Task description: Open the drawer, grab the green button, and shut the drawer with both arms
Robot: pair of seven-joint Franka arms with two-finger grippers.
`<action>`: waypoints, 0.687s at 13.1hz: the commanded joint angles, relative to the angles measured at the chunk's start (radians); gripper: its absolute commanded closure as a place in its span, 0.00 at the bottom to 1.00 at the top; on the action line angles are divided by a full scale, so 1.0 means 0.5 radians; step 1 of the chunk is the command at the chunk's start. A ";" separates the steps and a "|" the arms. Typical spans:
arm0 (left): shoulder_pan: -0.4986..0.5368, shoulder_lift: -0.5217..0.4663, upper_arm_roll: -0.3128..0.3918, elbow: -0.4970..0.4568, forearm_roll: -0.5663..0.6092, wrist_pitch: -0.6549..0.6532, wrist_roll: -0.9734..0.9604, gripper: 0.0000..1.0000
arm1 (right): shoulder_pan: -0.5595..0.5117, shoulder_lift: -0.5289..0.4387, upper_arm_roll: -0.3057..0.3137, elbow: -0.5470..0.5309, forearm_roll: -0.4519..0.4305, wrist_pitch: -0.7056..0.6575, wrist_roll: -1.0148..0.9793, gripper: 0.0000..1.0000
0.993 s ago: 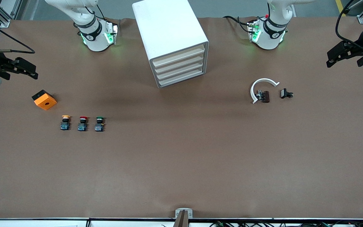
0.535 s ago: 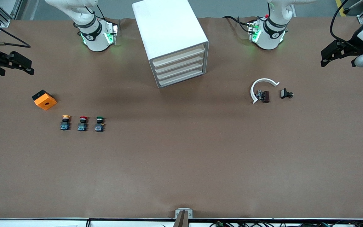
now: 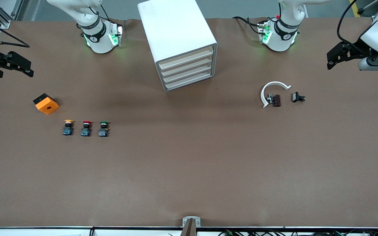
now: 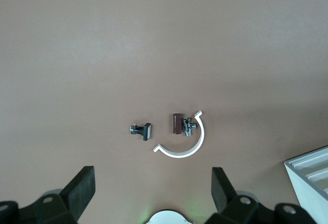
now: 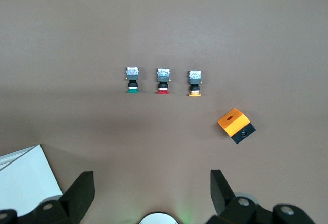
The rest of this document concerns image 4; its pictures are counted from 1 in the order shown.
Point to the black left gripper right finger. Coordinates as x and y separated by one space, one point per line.
225 201

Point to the white curved plastic clip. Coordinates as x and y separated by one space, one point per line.
202 134

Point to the black square push button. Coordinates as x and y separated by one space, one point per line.
146 131

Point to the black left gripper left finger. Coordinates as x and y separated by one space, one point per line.
74 198

